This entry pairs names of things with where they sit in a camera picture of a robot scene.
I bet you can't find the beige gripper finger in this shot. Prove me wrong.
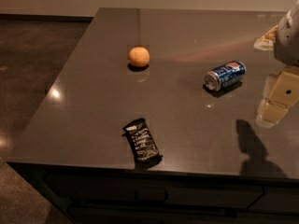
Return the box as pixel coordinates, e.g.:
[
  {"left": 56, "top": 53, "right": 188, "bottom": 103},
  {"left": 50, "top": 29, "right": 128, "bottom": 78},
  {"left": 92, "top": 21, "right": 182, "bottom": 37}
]
[
  {"left": 255, "top": 66, "right": 299, "bottom": 128},
  {"left": 253, "top": 25, "right": 278, "bottom": 51}
]

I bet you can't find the black rxbar chocolate wrapper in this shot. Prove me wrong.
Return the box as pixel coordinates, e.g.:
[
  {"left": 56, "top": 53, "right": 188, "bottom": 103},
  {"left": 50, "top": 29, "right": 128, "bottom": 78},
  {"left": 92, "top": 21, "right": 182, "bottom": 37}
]
[{"left": 122, "top": 118, "right": 161, "bottom": 162}]

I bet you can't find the blue pepsi soda can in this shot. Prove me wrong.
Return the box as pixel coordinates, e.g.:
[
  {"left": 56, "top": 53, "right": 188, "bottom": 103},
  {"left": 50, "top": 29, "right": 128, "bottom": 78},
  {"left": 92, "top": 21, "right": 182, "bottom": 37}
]
[{"left": 205, "top": 61, "right": 246, "bottom": 91}]

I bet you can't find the orange fruit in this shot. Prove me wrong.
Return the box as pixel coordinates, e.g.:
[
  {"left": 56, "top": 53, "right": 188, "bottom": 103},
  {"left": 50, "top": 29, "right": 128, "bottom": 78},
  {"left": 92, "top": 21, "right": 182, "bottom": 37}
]
[{"left": 128, "top": 47, "right": 150, "bottom": 67}]

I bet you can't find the dark cabinet with drawers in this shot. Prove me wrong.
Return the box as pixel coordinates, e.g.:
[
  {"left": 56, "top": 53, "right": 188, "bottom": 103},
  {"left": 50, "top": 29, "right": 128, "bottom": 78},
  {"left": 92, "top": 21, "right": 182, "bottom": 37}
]
[{"left": 7, "top": 161, "right": 299, "bottom": 224}]

